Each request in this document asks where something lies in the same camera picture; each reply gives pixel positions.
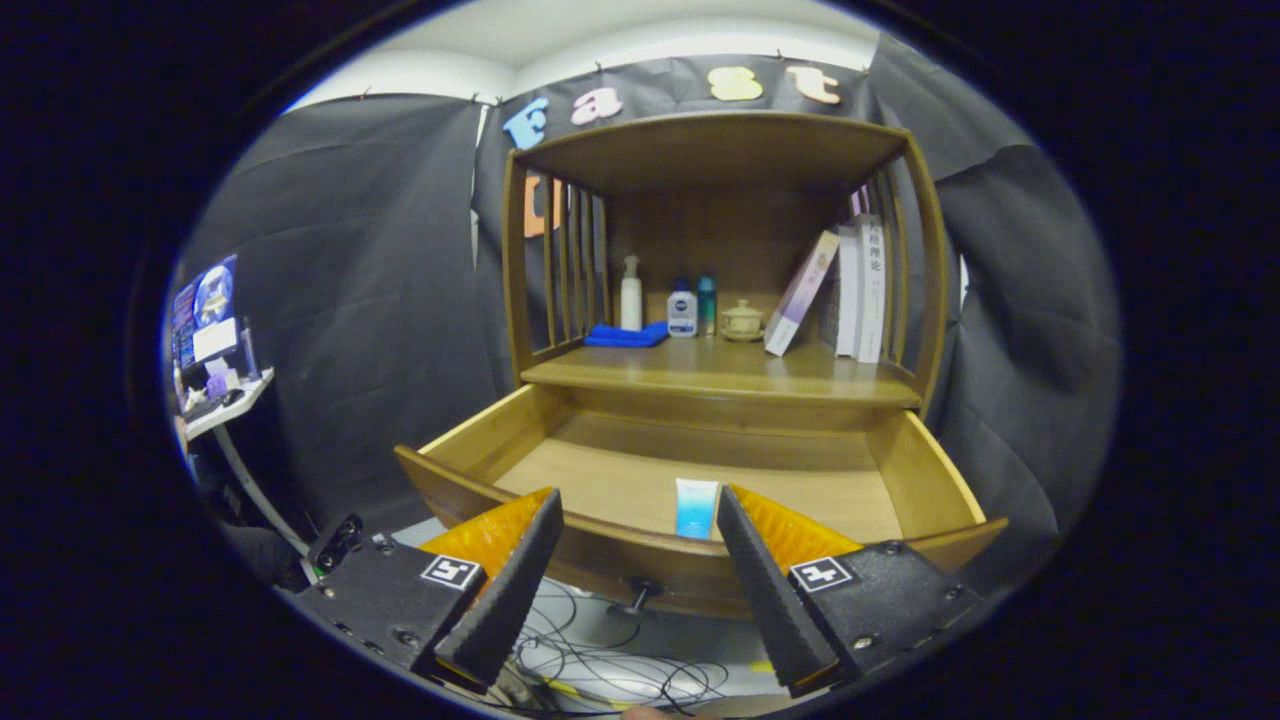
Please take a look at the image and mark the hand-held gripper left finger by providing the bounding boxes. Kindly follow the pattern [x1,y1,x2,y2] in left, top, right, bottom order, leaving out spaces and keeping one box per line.
[292,487,566,693]

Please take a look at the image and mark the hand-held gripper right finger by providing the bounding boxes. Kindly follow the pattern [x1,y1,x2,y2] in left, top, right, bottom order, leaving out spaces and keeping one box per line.
[715,484,986,699]

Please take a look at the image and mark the blue and white tube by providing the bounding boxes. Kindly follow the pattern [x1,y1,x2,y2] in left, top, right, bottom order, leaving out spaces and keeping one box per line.
[675,477,721,542]

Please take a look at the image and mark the black drawer knob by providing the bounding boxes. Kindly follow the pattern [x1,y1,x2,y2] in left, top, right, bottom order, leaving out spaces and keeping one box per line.
[608,578,666,618]

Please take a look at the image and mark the wooden drawer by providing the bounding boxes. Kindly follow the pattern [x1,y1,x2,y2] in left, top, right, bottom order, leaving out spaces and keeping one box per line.
[393,383,1009,621]

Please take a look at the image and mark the wooden countertop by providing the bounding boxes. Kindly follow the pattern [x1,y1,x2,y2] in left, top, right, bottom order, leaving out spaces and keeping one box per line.
[520,335,923,409]

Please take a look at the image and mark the wooden cabinet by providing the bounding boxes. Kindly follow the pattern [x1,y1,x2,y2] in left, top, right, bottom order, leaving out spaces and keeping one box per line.
[500,110,951,441]

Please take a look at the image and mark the blue folded cloth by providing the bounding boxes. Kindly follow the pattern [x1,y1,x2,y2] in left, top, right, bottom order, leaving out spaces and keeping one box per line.
[584,321,669,349]

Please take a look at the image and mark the dark patterned cover book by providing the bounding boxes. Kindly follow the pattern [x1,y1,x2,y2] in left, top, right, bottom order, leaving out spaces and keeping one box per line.
[818,240,843,351]

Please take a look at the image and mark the white lotion bottle blue cap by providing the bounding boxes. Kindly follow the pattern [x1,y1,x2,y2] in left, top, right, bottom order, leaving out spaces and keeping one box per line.
[667,278,699,339]

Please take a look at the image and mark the purple cover book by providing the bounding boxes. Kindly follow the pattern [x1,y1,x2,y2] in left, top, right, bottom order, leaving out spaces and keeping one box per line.
[763,230,841,357]

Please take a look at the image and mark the white pump bottle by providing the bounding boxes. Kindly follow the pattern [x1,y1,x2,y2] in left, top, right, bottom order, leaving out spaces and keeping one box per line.
[620,255,644,332]

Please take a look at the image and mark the white book printed spine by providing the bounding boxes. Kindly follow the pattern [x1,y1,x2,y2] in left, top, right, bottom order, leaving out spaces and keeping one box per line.
[856,213,888,364]

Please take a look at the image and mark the white side table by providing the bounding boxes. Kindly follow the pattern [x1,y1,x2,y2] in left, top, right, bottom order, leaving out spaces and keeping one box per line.
[180,368,311,561]

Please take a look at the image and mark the computer monitor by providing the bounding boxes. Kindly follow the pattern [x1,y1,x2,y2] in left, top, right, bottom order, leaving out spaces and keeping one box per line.
[168,254,246,401]

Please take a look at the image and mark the black floor cables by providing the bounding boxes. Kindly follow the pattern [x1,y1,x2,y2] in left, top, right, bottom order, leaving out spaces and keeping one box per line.
[495,575,761,716]

